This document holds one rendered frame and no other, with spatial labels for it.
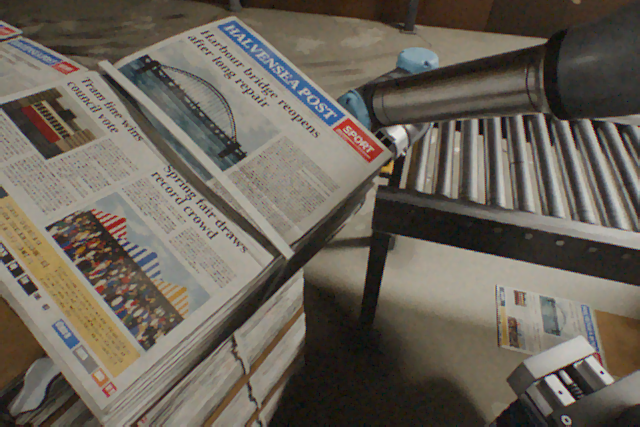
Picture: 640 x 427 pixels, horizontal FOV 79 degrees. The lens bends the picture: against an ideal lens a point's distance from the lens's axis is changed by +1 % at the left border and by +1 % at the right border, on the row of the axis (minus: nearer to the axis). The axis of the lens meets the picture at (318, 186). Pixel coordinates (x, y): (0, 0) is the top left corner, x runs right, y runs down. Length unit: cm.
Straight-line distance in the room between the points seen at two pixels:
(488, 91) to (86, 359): 46
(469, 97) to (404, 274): 134
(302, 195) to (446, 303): 141
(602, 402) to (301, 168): 59
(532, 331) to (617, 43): 147
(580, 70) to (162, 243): 41
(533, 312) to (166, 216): 165
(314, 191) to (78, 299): 22
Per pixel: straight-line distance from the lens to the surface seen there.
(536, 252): 105
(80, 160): 41
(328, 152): 43
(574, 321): 192
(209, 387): 79
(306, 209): 39
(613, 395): 81
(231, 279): 35
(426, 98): 56
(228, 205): 38
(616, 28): 46
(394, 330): 165
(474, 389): 164
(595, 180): 121
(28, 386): 56
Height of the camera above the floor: 146
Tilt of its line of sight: 44 degrees down
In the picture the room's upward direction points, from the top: straight up
